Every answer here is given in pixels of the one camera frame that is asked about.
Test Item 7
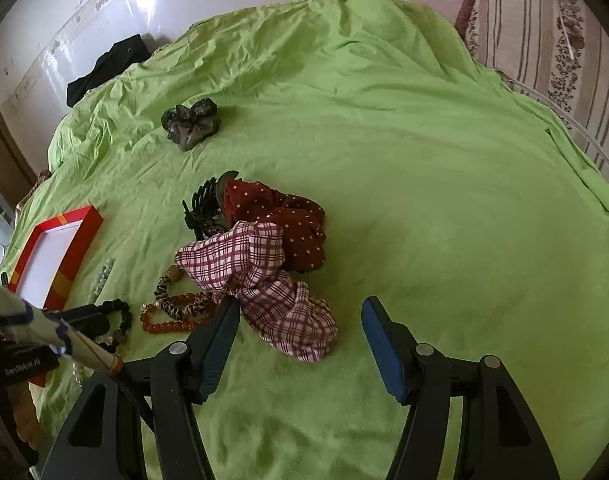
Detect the leopard print bracelet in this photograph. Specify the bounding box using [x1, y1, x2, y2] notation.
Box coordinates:
[154, 266, 218, 323]

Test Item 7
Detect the red cardboard box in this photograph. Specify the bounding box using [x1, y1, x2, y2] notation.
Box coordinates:
[4, 205, 104, 389]

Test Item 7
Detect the black white patterned scrunchie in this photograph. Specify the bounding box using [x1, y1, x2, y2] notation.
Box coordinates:
[182, 171, 242, 241]

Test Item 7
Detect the dark green scrunchie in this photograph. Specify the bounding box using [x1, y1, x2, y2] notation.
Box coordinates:
[160, 99, 222, 152]

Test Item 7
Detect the red polka dot scrunchie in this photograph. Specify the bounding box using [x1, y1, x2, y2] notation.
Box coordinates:
[220, 179, 328, 273]

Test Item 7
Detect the person's left hand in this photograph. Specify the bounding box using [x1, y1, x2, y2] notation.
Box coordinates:
[0, 390, 41, 466]

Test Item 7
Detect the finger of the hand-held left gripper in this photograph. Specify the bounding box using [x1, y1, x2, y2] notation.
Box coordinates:
[44, 304, 110, 346]

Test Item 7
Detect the orange bead bracelet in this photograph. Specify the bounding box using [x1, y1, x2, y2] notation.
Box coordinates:
[139, 291, 218, 335]

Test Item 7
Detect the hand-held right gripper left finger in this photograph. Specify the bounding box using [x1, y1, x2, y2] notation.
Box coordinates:
[39, 299, 241, 480]

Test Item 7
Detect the wooden door frame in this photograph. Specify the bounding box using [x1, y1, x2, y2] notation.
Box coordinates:
[0, 75, 40, 211]

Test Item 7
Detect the pale green bead bracelet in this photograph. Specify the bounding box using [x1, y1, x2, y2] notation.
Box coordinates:
[88, 257, 116, 303]

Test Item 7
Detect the striped floral sofa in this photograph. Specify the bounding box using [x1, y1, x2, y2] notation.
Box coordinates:
[455, 0, 609, 171]

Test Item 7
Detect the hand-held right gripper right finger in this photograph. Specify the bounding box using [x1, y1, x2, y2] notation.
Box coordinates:
[361, 296, 593, 480]

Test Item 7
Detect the green bedsheet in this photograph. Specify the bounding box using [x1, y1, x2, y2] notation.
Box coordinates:
[0, 0, 609, 480]

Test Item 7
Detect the brown patterned blanket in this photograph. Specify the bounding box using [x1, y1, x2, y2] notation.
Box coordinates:
[17, 170, 52, 211]

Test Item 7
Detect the black beaded bracelet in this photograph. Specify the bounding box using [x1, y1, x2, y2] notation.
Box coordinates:
[97, 298, 134, 353]

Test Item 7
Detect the white pearl bracelet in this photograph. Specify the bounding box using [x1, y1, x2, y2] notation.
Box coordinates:
[72, 357, 92, 387]

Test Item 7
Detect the black cloth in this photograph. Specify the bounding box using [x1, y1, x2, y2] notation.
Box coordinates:
[66, 34, 151, 108]

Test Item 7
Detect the pink plaid scrunchie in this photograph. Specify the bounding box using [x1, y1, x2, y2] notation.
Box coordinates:
[174, 221, 340, 363]

